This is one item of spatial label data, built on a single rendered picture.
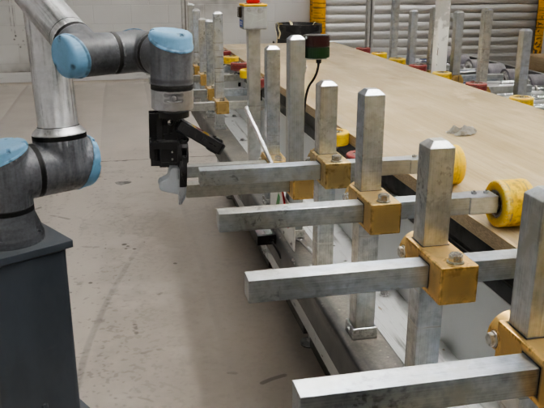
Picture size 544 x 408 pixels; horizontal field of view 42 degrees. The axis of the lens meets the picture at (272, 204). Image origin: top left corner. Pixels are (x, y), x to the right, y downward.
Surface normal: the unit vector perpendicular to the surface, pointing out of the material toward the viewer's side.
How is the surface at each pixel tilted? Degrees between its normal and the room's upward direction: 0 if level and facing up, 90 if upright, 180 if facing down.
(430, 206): 90
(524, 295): 90
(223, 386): 0
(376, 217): 90
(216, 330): 0
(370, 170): 90
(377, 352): 0
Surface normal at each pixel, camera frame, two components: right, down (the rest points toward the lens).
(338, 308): 0.00, -0.95
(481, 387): 0.21, 0.30
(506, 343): -0.98, 0.07
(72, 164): 0.65, 0.18
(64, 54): -0.70, 0.26
